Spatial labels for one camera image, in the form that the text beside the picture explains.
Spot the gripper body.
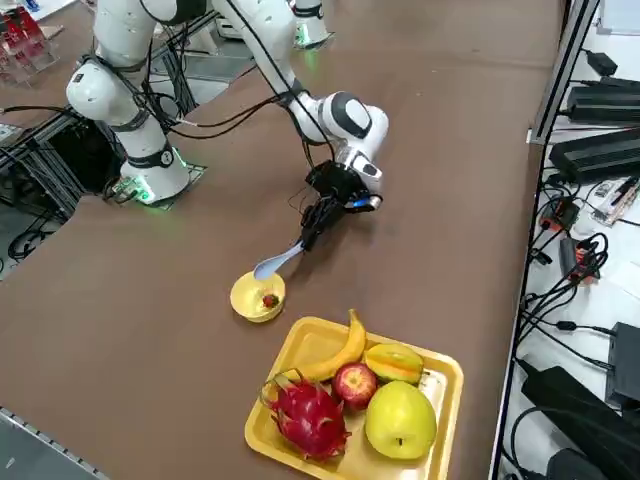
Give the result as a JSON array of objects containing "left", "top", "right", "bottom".
[{"left": 305, "top": 159, "right": 372, "bottom": 207}]

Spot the light blue plastic spoon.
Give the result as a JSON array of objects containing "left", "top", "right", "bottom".
[{"left": 253, "top": 238, "right": 307, "bottom": 280}]

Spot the yellow bowl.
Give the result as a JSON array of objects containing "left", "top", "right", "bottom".
[{"left": 229, "top": 269, "right": 287, "bottom": 324}]

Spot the yellow plastic tray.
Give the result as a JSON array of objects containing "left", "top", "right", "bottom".
[{"left": 243, "top": 315, "right": 465, "bottom": 480}]

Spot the yellow banana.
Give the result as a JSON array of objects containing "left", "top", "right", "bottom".
[{"left": 279, "top": 308, "right": 368, "bottom": 384}]

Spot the yellow star fruit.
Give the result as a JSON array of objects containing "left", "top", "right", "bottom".
[{"left": 362, "top": 343, "right": 425, "bottom": 385}]

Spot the red apple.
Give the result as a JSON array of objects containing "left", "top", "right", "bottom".
[{"left": 332, "top": 362, "right": 379, "bottom": 411}]

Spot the red dragon fruit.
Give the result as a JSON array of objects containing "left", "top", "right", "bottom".
[{"left": 257, "top": 368, "right": 351, "bottom": 464}]

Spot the yellow green pear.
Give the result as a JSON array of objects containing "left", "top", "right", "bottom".
[{"left": 364, "top": 380, "right": 439, "bottom": 460}]

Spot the orange black device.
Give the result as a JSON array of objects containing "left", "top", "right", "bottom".
[
  {"left": 557, "top": 234, "right": 609, "bottom": 284},
  {"left": 537, "top": 197, "right": 581, "bottom": 231}
]

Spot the small black adapter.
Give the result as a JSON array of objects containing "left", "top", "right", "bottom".
[{"left": 584, "top": 49, "right": 619, "bottom": 76}]

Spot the clear acrylic display shelf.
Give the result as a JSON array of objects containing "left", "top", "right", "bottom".
[{"left": 0, "top": 12, "right": 64, "bottom": 89}]

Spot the black box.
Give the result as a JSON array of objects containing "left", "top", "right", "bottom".
[{"left": 604, "top": 322, "right": 640, "bottom": 411}]

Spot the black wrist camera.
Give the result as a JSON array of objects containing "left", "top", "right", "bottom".
[{"left": 349, "top": 192, "right": 385, "bottom": 214}]

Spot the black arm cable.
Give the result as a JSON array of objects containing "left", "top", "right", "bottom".
[{"left": 134, "top": 0, "right": 334, "bottom": 174}]

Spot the aluminium frame post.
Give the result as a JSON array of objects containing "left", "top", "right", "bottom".
[{"left": 527, "top": 0, "right": 601, "bottom": 146}]

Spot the aluminium rail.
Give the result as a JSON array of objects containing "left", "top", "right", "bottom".
[{"left": 0, "top": 399, "right": 106, "bottom": 480}]

